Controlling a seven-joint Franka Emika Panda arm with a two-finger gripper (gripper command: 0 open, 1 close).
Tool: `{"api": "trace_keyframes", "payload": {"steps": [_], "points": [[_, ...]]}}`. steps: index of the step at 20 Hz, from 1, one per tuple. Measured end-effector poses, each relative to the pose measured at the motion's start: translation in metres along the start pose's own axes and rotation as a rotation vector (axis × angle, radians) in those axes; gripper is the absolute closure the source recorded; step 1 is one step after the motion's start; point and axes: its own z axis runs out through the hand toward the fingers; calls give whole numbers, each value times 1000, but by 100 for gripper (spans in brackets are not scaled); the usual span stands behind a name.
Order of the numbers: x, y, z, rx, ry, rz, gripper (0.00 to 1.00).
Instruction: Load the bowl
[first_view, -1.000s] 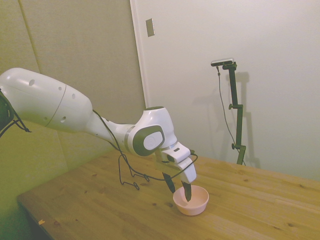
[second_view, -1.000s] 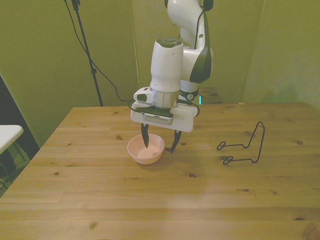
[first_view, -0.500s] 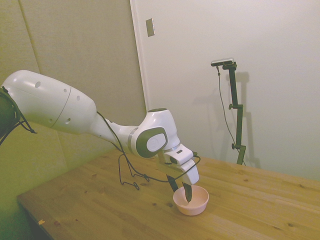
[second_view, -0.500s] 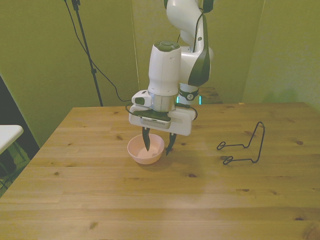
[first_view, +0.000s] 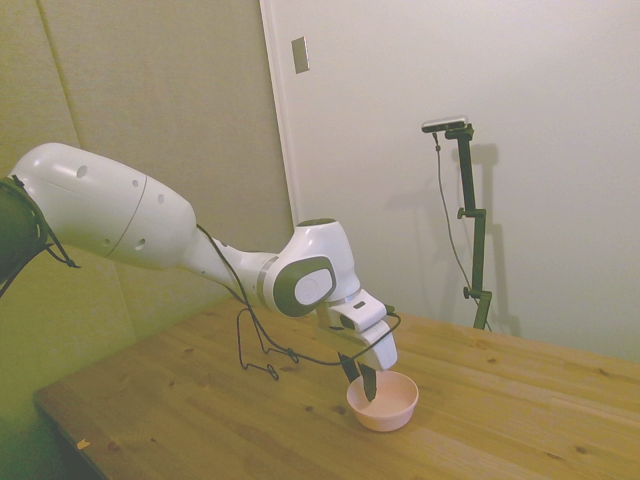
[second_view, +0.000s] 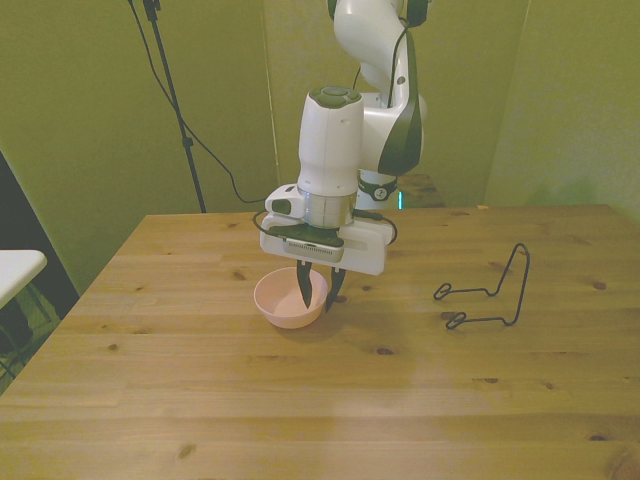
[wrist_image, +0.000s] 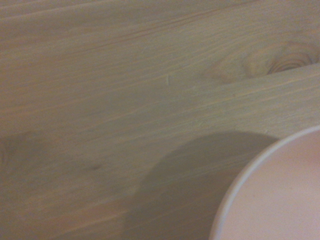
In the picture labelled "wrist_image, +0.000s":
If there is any pink bowl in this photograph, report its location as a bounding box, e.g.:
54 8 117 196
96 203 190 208
208 124 320 240

